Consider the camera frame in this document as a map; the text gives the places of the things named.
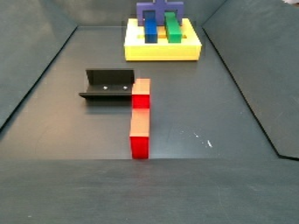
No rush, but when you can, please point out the purple bridge-shaped block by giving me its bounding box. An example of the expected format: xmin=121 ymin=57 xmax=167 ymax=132
xmin=136 ymin=0 xmax=184 ymax=26

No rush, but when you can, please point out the yellow slotted board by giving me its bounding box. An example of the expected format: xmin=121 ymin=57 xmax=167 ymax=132
xmin=124 ymin=18 xmax=202 ymax=61

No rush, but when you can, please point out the red bridge-shaped block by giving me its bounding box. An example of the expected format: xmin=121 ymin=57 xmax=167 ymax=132
xmin=129 ymin=79 xmax=151 ymax=159

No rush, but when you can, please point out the blue long block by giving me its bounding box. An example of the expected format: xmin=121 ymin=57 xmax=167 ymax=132
xmin=144 ymin=18 xmax=158 ymax=44

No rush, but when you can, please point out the green long block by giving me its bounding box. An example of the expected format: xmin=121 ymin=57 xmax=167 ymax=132
xmin=164 ymin=11 xmax=183 ymax=43

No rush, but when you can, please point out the black metal bracket holder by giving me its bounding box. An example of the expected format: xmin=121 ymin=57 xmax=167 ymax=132
xmin=79 ymin=68 xmax=135 ymax=99

